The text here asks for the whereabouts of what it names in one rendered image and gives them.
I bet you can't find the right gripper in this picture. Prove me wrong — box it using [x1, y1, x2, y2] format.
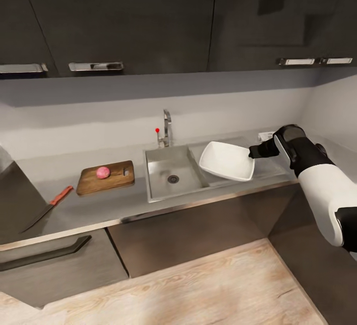
[249, 141, 279, 159]

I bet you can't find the vidalia onion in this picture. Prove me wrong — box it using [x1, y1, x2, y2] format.
[96, 166, 109, 178]

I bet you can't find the cutting board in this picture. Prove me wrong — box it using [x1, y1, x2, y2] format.
[76, 161, 134, 195]

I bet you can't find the parer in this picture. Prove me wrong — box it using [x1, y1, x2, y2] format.
[21, 186, 73, 232]

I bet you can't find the bowl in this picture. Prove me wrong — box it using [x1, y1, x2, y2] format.
[199, 141, 255, 183]

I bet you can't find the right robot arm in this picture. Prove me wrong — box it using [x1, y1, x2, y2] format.
[249, 124, 357, 261]

